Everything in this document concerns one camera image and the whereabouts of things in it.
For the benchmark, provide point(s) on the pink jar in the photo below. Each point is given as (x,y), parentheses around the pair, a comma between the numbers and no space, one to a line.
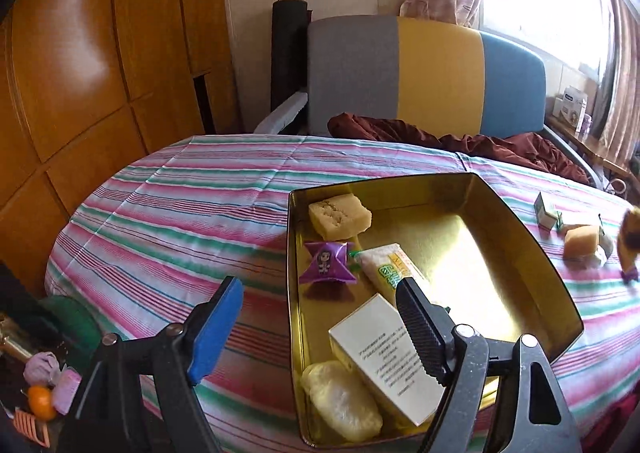
(586,125)

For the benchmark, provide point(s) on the large white plastic bag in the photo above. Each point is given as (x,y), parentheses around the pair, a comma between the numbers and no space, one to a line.
(342,400)

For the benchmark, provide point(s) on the yellow sponge block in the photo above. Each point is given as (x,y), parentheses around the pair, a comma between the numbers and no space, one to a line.
(339,217)
(581,242)

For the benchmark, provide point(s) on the wooden desk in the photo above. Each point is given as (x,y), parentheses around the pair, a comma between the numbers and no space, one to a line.
(591,152)

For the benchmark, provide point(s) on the maroon blanket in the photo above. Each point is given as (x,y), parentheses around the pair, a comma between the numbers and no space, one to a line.
(530,150)

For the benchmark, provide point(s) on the small purple snack packet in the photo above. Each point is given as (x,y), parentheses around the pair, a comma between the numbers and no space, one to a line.
(630,275)

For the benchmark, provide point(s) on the small green carton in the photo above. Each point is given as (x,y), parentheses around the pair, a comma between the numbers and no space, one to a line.
(546,214)

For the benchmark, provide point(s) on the white appliance box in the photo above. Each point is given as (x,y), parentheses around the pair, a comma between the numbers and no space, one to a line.
(570,108)

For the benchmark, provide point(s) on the wooden wardrobe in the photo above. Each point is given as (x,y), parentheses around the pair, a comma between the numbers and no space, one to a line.
(87,88)

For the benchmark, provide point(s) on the large white box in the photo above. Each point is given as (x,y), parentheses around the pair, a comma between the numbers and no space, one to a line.
(374,342)

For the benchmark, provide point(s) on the orange fruit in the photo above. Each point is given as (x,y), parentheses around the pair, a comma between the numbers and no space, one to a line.
(40,401)

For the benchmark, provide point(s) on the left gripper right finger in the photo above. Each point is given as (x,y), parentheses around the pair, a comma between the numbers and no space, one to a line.
(430,329)

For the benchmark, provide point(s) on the gold tin box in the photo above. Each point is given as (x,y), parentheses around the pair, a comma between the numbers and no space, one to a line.
(465,334)

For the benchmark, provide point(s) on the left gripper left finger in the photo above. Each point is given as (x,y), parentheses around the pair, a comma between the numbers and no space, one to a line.
(208,327)

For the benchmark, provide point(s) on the small white plastic bag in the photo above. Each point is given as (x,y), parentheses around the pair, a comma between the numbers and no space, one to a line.
(605,248)

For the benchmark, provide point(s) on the tricolour headboard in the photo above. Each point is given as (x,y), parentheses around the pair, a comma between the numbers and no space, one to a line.
(442,78)

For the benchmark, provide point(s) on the striped bed sheet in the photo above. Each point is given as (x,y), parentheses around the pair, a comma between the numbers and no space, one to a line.
(159,236)

